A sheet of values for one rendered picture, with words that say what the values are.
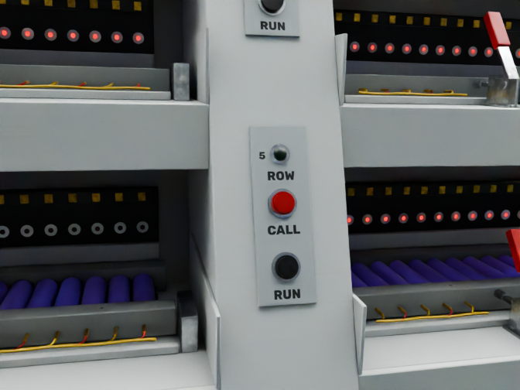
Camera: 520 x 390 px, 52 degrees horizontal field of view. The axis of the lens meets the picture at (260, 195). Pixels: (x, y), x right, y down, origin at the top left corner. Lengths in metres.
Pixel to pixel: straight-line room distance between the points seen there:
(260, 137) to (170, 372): 0.17
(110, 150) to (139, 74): 0.09
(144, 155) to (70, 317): 0.13
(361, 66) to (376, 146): 0.21
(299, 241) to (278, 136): 0.07
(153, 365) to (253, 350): 0.07
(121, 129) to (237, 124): 0.08
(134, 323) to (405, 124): 0.25
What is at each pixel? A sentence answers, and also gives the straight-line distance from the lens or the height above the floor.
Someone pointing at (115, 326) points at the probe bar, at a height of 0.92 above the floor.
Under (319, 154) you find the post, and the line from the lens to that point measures 0.38.
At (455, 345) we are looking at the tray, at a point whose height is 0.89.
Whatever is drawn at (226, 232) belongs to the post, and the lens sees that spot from 0.36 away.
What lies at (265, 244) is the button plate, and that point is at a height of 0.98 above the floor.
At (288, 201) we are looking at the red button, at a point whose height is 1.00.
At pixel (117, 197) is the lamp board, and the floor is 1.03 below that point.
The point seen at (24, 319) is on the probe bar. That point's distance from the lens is 0.42.
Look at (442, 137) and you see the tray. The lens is 0.43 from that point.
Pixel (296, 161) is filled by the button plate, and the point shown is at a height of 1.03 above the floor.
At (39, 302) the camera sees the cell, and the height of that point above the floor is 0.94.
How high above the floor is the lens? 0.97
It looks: 7 degrees up
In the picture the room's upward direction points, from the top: 3 degrees counter-clockwise
